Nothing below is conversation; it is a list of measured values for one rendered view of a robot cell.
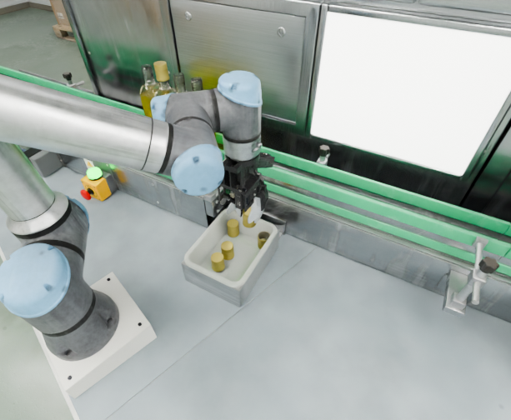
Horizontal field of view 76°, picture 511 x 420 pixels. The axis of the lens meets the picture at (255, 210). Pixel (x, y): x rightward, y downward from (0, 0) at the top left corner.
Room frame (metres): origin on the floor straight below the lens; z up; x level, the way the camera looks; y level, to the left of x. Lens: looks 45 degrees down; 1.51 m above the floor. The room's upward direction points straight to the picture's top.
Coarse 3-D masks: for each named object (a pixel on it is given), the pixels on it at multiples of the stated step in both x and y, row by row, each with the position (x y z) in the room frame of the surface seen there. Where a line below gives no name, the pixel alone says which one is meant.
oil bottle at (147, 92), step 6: (144, 84) 0.93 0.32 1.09; (156, 84) 0.93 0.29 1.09; (144, 90) 0.92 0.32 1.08; (150, 90) 0.91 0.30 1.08; (144, 96) 0.91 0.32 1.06; (150, 96) 0.90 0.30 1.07; (144, 102) 0.92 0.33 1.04; (150, 102) 0.91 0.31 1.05; (144, 108) 0.92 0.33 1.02; (150, 108) 0.91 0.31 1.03; (150, 114) 0.91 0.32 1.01
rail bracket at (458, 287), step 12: (480, 240) 0.45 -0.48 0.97; (480, 252) 0.42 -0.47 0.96; (480, 264) 0.36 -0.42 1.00; (492, 264) 0.36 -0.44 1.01; (444, 276) 0.45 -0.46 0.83; (456, 276) 0.43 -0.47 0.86; (468, 276) 0.37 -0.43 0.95; (480, 276) 0.36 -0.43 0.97; (444, 288) 0.44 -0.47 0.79; (456, 288) 0.40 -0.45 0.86; (468, 288) 0.36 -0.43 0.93; (480, 288) 0.35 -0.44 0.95; (444, 300) 0.37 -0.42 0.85; (456, 300) 0.36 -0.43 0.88; (456, 312) 0.34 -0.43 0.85
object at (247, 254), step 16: (224, 224) 0.64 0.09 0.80; (240, 224) 0.65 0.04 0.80; (256, 224) 0.62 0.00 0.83; (272, 224) 0.61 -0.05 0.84; (208, 240) 0.58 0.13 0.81; (224, 240) 0.61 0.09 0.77; (240, 240) 0.61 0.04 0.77; (256, 240) 0.61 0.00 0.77; (272, 240) 0.56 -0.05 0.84; (192, 256) 0.51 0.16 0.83; (208, 256) 0.56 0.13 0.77; (240, 256) 0.56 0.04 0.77; (256, 256) 0.50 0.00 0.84; (208, 272) 0.45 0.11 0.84; (224, 272) 0.50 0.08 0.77; (240, 272) 0.50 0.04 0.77
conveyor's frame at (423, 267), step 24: (72, 168) 0.96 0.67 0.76; (120, 168) 0.83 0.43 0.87; (144, 192) 0.79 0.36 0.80; (168, 192) 0.74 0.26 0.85; (192, 216) 0.70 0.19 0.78; (216, 216) 0.72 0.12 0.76; (288, 216) 0.65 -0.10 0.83; (312, 216) 0.62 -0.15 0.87; (312, 240) 0.61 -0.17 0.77; (336, 240) 0.58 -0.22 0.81; (360, 240) 0.55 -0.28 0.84; (384, 240) 0.53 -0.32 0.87; (384, 264) 0.51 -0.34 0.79; (408, 264) 0.49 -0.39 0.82; (432, 264) 0.47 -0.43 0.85; (456, 264) 0.45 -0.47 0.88; (432, 288) 0.45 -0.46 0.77; (504, 288) 0.40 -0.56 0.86; (504, 312) 0.38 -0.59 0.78
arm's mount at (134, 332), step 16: (112, 272) 0.47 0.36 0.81; (96, 288) 0.43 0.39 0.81; (112, 288) 0.43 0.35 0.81; (128, 304) 0.38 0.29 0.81; (128, 320) 0.35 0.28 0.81; (144, 320) 0.34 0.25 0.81; (128, 336) 0.31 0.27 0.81; (144, 336) 0.32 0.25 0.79; (48, 352) 0.28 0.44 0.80; (112, 352) 0.28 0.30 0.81; (128, 352) 0.29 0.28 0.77; (64, 368) 0.25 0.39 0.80; (80, 368) 0.25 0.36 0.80; (96, 368) 0.25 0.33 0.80; (112, 368) 0.26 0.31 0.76; (64, 384) 0.22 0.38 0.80; (80, 384) 0.22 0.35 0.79
